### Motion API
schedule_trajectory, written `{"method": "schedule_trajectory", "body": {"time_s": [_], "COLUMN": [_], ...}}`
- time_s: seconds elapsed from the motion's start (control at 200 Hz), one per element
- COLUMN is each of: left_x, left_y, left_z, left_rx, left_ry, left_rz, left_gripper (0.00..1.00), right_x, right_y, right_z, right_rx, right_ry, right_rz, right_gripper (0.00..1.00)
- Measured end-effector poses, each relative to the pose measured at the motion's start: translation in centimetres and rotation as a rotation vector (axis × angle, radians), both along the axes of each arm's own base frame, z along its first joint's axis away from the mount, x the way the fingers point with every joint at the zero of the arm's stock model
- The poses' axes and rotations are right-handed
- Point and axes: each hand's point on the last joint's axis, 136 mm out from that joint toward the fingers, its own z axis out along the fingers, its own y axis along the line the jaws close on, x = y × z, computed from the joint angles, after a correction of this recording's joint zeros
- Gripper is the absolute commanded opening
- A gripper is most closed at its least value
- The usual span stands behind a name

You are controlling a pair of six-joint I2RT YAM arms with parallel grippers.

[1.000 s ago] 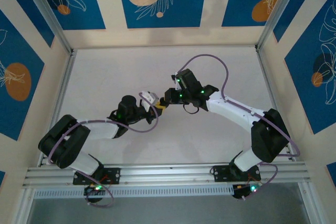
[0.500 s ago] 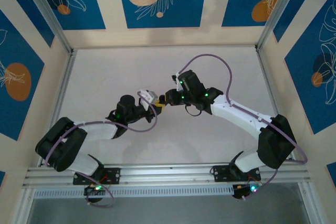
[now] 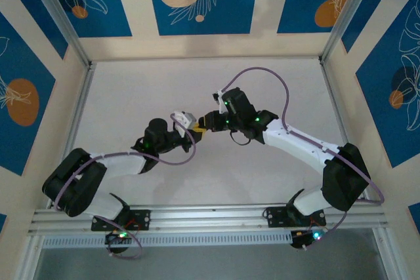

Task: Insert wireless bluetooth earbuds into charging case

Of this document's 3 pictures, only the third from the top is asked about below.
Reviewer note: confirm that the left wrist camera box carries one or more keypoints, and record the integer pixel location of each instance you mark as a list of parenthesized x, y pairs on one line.
[(184, 119)]

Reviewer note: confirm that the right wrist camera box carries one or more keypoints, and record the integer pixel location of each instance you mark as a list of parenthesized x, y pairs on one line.
[(222, 105)]

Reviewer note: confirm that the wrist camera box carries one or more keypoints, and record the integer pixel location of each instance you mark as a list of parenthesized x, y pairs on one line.
[(184, 119), (222, 105)]

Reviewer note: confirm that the small electronics board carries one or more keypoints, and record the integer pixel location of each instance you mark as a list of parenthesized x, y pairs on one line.
[(305, 237), (119, 237)]

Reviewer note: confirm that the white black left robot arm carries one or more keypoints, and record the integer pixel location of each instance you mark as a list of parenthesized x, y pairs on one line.
[(75, 181)]

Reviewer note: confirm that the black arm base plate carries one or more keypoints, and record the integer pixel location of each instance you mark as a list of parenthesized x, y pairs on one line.
[(275, 217), (141, 219)]

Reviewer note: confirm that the aluminium frame post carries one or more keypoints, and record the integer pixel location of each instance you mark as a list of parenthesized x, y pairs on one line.
[(59, 17), (388, 253), (352, 14), (29, 257)]

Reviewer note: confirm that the wide aluminium mounting rail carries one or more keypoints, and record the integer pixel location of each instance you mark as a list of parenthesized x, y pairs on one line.
[(210, 216)]

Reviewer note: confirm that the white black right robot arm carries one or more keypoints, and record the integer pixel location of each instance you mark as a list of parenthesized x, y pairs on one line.
[(302, 145)]

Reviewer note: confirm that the aluminium side rail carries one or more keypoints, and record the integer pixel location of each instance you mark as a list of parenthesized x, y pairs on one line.
[(73, 122), (334, 103)]

